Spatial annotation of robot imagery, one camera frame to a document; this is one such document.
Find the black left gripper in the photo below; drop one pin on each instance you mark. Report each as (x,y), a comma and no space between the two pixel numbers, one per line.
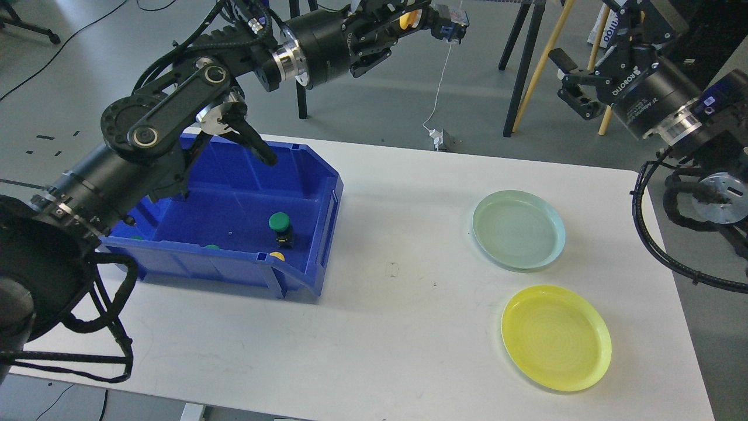
(321,46)

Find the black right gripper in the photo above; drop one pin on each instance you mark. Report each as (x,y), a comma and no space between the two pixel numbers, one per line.
(649,87)

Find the yellow push button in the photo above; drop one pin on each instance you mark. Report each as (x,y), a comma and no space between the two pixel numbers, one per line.
(444,22)

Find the green push button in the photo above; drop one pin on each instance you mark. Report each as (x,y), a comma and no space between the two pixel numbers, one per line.
(280,223)

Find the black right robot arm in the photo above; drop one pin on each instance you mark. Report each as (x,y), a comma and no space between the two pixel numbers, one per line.
(704,129)

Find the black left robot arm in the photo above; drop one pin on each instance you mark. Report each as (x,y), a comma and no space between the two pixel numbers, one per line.
(61,298)

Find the light green plate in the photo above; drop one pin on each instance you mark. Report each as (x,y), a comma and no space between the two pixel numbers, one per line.
(518,231)

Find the yellow button at bin front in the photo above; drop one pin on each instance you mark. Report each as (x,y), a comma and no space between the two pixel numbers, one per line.
(277,254)

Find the yellow plate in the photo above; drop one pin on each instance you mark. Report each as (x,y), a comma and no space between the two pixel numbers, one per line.
(556,338)

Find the wooden pole middle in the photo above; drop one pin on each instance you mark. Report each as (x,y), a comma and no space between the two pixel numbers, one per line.
(595,49)

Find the white printed bag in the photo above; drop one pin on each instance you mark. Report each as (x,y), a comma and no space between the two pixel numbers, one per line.
(604,28)

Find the wooden pole right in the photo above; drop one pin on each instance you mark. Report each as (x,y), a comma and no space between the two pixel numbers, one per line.
(605,123)

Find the black tripod stand left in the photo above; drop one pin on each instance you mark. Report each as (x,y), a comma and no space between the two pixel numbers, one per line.
(295,11)

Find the black computer tower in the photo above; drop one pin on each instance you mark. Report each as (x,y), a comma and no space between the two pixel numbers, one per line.
(715,30)

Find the white power adapter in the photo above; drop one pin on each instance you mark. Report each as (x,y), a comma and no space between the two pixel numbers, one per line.
(442,140)

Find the blue plastic storage bin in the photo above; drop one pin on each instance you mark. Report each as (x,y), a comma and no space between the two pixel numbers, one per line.
(231,198)

